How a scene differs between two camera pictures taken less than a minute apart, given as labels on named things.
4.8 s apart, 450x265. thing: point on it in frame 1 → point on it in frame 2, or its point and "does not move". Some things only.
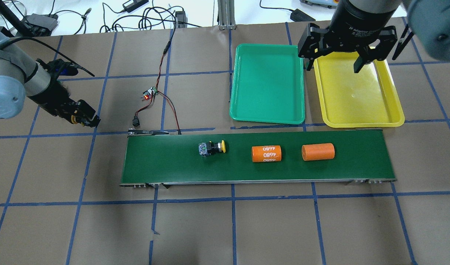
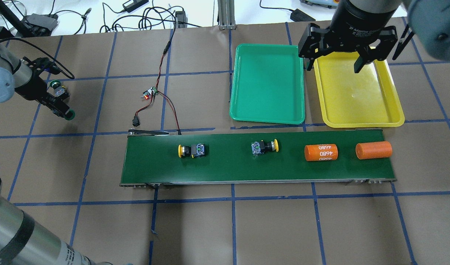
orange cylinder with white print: (266, 153) → (321, 152)
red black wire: (156, 92) does not move
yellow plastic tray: (368, 98) does not move
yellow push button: (209, 148) → (258, 147)
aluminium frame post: (226, 9) does not move
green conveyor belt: (172, 157) does not move
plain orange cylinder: (318, 152) → (373, 150)
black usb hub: (48, 21) does not move
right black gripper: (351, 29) does not move
